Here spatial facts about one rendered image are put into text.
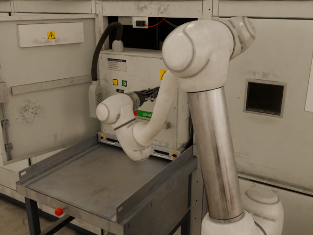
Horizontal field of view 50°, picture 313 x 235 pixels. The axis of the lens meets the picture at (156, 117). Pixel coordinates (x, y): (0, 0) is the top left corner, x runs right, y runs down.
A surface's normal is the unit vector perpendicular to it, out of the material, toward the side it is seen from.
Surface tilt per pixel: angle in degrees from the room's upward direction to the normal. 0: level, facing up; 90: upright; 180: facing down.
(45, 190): 0
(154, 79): 90
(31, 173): 90
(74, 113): 90
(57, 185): 0
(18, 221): 0
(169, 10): 90
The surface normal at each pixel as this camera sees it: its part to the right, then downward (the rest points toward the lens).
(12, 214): 0.00, -0.95
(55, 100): 0.66, 0.25
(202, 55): 0.48, 0.24
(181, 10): -0.51, 0.28
